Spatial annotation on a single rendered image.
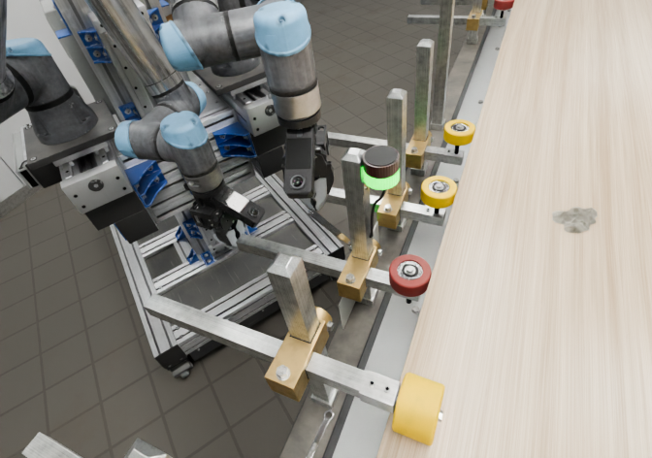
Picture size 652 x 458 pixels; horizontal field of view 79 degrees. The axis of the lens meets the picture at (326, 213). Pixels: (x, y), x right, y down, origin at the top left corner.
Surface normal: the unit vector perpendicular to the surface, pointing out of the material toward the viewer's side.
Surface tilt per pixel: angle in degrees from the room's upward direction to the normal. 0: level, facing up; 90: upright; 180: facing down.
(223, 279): 0
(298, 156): 30
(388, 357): 0
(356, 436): 0
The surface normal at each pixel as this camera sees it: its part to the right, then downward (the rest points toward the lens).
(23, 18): 0.89, 0.24
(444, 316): -0.12, -0.70
